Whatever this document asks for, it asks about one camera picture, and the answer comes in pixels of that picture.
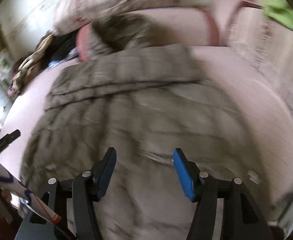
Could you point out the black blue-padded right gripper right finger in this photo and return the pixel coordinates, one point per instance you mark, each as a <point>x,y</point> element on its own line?
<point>242,219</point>

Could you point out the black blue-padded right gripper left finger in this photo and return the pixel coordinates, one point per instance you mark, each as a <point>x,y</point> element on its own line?
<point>73,200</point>

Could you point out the olive quilted down jacket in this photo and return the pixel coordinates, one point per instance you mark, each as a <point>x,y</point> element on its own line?
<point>145,102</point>

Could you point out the dark clothes pile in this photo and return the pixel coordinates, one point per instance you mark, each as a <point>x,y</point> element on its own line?
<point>60,49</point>

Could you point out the black left-hand gripper device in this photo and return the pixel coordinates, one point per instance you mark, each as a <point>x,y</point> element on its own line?
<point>8,139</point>

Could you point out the white rod with blue markings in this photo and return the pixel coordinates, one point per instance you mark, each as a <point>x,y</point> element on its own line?
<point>9,183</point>

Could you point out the beige brown patterned blanket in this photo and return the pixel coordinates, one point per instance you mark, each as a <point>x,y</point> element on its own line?
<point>26,68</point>

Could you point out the floral cushion at window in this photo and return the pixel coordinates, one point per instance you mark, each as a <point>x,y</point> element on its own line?
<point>6,65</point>

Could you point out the striped floral pillow right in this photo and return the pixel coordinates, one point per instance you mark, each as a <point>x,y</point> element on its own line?
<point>267,46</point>

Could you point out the pink bolster cushion with red ends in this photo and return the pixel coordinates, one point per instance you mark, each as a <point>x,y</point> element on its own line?
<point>181,25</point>

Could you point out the lime green crumpled blanket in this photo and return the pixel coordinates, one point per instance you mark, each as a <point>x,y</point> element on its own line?
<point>280,11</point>

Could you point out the pink red-trimmed corner cushion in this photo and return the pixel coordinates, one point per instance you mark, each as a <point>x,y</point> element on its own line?
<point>223,11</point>

